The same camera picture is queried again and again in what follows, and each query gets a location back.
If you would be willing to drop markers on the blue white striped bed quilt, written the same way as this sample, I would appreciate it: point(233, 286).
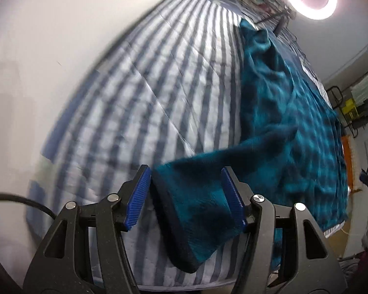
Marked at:
point(170, 88)

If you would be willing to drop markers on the wall clothes rack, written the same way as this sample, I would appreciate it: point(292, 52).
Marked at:
point(348, 93)

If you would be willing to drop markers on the teal fleece jacket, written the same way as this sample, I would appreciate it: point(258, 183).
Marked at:
point(290, 151)

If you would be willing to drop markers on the orange cabinet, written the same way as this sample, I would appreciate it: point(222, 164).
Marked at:
point(348, 160)

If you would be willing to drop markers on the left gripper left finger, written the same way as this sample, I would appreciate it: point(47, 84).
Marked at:
point(62, 262)

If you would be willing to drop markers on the black tripod stand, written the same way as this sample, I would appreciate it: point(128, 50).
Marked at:
point(283, 18)

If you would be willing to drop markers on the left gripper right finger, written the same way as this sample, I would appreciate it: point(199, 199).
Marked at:
point(286, 251)

